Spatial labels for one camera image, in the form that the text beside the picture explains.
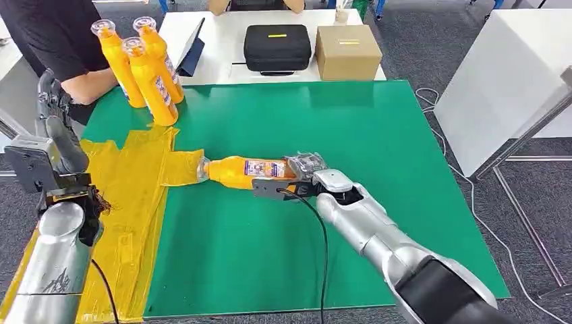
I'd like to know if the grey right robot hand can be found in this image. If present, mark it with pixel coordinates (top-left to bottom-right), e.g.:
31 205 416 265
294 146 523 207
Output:
283 152 330 198

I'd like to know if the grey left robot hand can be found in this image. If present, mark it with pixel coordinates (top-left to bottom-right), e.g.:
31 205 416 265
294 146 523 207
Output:
35 69 90 176

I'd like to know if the orange drink bottle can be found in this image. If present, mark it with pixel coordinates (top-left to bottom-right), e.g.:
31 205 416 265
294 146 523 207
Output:
133 16 185 105
90 19 147 109
196 155 314 192
121 36 179 128

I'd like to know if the yellow plastic sheet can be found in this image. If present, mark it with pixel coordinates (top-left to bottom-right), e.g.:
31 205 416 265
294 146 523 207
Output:
0 126 206 324

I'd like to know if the white side table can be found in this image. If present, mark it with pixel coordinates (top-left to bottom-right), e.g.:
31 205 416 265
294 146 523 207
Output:
0 18 23 82

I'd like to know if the standing person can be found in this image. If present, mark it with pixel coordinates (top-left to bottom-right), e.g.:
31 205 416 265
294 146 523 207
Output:
0 0 120 126

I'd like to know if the brown cardboard box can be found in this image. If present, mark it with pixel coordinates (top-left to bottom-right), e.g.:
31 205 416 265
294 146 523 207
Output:
314 24 383 82

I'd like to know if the black zippered case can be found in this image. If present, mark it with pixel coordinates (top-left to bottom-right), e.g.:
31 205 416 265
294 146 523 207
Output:
243 24 312 76

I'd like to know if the small pale cup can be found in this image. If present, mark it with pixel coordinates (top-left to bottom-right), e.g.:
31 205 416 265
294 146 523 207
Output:
334 0 354 26

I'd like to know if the dark blue tablet folio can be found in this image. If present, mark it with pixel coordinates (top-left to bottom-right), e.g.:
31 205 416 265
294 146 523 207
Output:
176 18 206 78

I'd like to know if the seated person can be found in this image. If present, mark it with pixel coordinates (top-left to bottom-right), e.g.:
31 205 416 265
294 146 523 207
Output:
207 0 306 16

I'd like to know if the white slanted board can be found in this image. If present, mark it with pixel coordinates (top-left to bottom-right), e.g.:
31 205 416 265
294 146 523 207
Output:
434 9 572 178

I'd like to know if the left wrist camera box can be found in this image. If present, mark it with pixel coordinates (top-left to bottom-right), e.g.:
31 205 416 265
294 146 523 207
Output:
4 135 61 194

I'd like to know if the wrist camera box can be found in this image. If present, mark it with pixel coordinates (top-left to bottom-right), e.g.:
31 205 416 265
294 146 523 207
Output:
4 135 61 194
251 178 299 200

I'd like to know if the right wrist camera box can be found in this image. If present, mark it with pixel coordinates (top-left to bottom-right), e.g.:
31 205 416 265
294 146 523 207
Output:
251 178 299 200

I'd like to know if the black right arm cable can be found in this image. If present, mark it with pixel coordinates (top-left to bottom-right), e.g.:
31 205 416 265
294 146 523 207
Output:
277 188 330 324

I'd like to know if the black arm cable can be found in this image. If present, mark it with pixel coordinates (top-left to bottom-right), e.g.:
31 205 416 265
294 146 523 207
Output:
277 188 330 324
91 259 121 324

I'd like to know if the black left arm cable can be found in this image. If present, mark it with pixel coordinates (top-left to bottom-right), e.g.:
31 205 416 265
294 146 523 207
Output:
91 259 121 324

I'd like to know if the white floor cable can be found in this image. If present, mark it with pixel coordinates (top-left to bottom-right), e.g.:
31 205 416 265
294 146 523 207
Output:
416 88 572 324

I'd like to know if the grey metal frame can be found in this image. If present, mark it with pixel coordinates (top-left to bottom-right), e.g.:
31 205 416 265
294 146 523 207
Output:
471 67 572 300

